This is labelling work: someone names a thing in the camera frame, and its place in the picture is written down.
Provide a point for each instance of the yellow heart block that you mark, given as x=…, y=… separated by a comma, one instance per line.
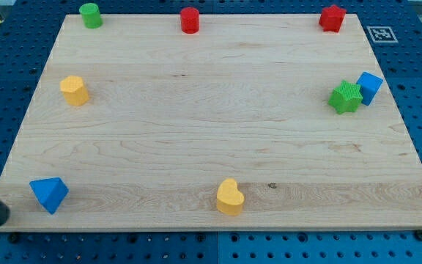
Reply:
x=229, y=199

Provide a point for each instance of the blue triangle block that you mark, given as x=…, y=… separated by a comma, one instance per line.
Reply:
x=50, y=192

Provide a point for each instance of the wooden board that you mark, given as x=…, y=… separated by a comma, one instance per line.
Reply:
x=171, y=115

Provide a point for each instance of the red cylinder block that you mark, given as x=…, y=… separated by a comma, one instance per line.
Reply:
x=189, y=19

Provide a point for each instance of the green star block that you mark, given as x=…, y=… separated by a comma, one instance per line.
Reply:
x=346, y=97

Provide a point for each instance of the yellow hexagon block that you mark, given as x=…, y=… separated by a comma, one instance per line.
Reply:
x=74, y=90

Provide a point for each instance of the green cylinder block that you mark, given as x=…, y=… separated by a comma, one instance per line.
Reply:
x=91, y=16

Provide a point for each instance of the red star block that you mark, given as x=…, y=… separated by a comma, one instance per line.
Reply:
x=332, y=18

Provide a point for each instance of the blue cube block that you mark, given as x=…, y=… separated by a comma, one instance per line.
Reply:
x=369, y=86

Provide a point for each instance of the white fiducial marker tag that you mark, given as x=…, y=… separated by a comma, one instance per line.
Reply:
x=382, y=34

